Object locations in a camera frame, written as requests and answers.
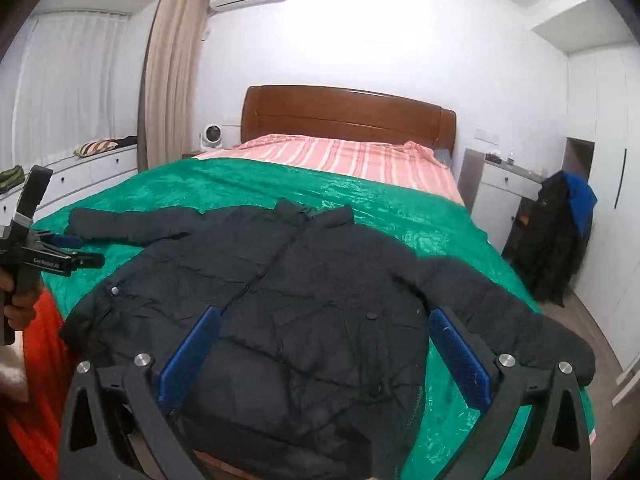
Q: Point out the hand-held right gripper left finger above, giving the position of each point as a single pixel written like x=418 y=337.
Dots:
x=191 y=355

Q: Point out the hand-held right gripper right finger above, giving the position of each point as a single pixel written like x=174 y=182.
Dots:
x=460 y=355

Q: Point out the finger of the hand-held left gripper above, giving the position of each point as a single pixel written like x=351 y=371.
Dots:
x=67 y=242
x=82 y=262

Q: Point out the black puffer jacket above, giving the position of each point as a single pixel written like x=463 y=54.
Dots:
x=300 y=310

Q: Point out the person's left forearm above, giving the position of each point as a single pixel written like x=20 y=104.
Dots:
x=11 y=375

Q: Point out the person's left hand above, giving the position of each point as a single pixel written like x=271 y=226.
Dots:
x=25 y=310

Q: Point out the green cloth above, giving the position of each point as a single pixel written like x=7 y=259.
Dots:
x=11 y=180

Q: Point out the white window seat cabinet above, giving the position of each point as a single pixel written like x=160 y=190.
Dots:
x=90 y=170

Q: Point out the striped cushion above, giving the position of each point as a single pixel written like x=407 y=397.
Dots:
x=95 y=148

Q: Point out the orange cloth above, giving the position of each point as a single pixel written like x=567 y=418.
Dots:
x=40 y=360

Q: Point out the dark cloth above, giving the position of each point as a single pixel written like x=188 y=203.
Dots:
x=125 y=141

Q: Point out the black coat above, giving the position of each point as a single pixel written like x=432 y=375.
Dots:
x=550 y=250

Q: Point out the wooden chair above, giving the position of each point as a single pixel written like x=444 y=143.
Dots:
x=523 y=219

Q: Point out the wooden nightstand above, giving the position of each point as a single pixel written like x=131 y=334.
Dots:
x=192 y=154

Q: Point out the white sheer curtain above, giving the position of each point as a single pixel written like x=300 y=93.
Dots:
x=75 y=80

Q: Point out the white desk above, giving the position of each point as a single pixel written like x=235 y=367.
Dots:
x=495 y=185

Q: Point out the green floral bedspread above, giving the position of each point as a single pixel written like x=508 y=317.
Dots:
x=380 y=200

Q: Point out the white fan heater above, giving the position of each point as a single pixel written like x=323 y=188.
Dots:
x=212 y=137

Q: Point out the blue garment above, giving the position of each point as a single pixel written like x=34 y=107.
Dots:
x=582 y=205

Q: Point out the beige curtain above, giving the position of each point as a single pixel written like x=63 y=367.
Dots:
x=172 y=75

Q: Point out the grey pillow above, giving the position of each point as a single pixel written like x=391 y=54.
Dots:
x=442 y=157

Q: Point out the pink striped bed sheet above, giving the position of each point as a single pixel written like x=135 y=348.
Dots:
x=350 y=160

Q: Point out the white wardrobe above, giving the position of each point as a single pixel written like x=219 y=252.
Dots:
x=607 y=160

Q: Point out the wooden headboard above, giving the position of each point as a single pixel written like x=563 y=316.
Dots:
x=345 y=112

